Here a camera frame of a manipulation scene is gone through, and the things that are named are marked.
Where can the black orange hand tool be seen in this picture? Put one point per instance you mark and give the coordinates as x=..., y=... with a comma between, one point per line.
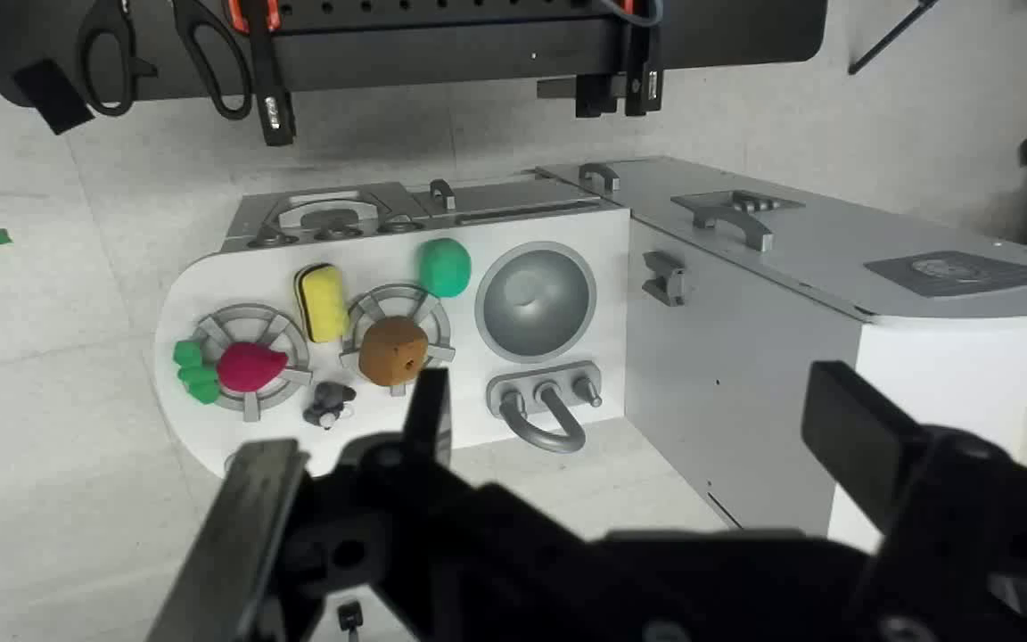
x=272, y=103

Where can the black rectangular block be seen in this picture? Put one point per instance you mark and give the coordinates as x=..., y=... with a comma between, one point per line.
x=51, y=95

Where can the white toy kitchen counter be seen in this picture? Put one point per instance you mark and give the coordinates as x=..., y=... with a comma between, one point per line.
x=251, y=288

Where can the dark thin rod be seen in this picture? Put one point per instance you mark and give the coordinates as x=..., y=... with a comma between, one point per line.
x=888, y=37

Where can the brown round plushie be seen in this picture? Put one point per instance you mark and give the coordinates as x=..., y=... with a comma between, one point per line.
x=392, y=351

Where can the black wall pegboard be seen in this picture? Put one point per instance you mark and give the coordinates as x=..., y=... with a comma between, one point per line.
x=443, y=48

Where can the pink plushie with green leaves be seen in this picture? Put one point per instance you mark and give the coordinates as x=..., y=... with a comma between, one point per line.
x=251, y=366

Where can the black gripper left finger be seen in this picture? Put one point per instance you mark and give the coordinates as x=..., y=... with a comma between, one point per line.
x=241, y=536

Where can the grey toy stove knob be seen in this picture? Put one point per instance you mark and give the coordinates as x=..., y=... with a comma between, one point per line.
x=328, y=401

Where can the grey toy faucet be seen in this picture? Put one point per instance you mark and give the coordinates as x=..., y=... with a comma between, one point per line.
x=543, y=410

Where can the grey bracket on cabinet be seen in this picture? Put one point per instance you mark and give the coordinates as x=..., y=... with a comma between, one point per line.
x=732, y=214

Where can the black clamp tool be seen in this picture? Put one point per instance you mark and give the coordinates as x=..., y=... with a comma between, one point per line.
x=621, y=82

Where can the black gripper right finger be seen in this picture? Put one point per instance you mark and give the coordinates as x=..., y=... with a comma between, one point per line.
x=857, y=433

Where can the green round plushie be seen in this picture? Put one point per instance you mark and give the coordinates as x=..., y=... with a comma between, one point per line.
x=443, y=268

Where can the grey round toy sink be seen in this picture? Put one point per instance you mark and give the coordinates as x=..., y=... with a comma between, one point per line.
x=537, y=302

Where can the dark printed panel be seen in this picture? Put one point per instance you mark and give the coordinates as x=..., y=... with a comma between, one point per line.
x=959, y=273

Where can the grey toy burner grate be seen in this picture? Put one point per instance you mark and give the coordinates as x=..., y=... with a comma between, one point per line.
x=254, y=322
x=386, y=302

